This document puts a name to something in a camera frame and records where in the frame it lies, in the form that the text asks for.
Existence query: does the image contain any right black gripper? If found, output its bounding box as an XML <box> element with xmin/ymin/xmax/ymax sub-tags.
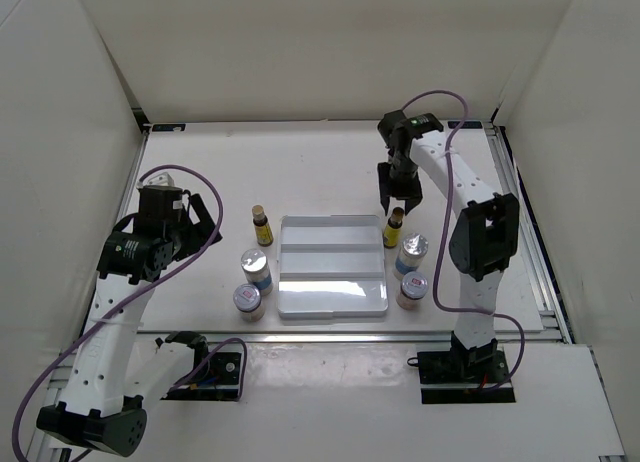
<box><xmin>377</xmin><ymin>156</ymin><xmax>423</xmax><ymax>215</ymax></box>

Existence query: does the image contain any yellow sauce bottle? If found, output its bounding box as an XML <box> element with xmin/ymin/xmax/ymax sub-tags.
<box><xmin>383</xmin><ymin>207</ymin><xmax>405</xmax><ymax>249</ymax></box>
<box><xmin>251</xmin><ymin>205</ymin><xmax>274</xmax><ymax>247</ymax></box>

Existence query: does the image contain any tall silver-lid jar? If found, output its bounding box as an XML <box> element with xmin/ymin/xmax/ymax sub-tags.
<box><xmin>392</xmin><ymin>232</ymin><xmax>429</xmax><ymax>281</ymax></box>
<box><xmin>240</xmin><ymin>249</ymin><xmax>273</xmax><ymax>296</ymax></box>

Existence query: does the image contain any short white-lid jar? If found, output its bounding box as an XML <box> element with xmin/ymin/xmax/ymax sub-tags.
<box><xmin>233</xmin><ymin>284</ymin><xmax>265</xmax><ymax>322</ymax></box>
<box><xmin>396</xmin><ymin>271</ymin><xmax>428</xmax><ymax>310</ymax></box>

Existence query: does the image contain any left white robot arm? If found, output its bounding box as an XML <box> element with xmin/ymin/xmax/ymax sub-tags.
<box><xmin>36</xmin><ymin>185</ymin><xmax>221</xmax><ymax>457</ymax></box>

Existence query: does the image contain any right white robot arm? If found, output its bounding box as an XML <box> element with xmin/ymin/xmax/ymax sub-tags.
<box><xmin>377</xmin><ymin>110</ymin><xmax>520</xmax><ymax>382</ymax></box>

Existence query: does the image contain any white tiered tray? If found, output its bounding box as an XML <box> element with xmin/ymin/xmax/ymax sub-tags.
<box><xmin>277</xmin><ymin>215</ymin><xmax>388</xmax><ymax>321</ymax></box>

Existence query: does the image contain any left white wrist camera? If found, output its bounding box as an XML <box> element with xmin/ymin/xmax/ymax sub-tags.
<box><xmin>136</xmin><ymin>171</ymin><xmax>175</xmax><ymax>189</ymax></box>

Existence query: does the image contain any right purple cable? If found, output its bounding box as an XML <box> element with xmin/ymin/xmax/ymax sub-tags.
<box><xmin>401</xmin><ymin>90</ymin><xmax>526</xmax><ymax>388</ymax></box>

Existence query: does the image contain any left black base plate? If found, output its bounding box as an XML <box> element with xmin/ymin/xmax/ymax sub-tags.
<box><xmin>163</xmin><ymin>349</ymin><xmax>245</xmax><ymax>402</ymax></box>

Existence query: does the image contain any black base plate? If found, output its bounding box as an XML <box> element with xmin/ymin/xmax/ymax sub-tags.
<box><xmin>407</xmin><ymin>350</ymin><xmax>516</xmax><ymax>405</ymax></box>
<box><xmin>163</xmin><ymin>349</ymin><xmax>245</xmax><ymax>402</ymax></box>

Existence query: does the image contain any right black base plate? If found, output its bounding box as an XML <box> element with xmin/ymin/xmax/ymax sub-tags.
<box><xmin>407</xmin><ymin>350</ymin><xmax>516</xmax><ymax>405</ymax></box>

